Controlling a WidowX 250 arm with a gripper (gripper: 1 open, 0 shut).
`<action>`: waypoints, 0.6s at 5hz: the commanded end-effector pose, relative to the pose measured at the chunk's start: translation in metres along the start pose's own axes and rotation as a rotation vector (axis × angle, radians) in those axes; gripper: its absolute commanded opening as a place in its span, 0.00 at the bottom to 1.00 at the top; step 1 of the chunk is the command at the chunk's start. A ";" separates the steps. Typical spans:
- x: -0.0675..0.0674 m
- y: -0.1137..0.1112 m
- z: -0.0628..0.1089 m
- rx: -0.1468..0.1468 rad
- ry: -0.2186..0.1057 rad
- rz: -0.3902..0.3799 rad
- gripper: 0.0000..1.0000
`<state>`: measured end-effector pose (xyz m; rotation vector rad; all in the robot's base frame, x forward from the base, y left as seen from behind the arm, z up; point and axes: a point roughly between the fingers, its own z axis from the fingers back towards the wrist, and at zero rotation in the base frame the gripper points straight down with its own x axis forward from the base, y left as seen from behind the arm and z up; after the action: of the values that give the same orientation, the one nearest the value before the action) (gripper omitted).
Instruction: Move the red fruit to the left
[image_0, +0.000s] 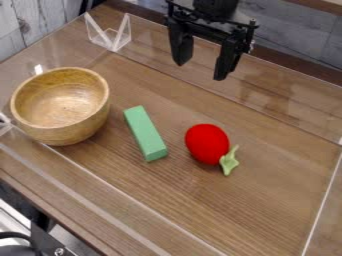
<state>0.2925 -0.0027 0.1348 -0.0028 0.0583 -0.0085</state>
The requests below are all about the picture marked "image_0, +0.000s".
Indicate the wooden bowl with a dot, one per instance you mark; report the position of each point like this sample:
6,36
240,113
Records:
61,107

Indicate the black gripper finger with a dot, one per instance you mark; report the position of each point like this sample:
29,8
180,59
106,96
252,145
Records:
229,57
181,41

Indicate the black metal table frame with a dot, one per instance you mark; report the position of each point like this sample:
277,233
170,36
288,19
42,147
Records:
25,228

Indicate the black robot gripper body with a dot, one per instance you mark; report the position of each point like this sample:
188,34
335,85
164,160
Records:
216,18

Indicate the green rectangular block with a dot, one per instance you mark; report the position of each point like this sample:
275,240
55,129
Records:
146,134

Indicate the red plush fruit green leaf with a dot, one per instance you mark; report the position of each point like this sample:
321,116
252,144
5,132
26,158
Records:
209,145

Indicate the clear acrylic bracket left edge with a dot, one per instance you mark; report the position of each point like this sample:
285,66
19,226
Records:
6,126

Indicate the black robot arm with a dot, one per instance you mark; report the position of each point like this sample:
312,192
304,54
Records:
216,21

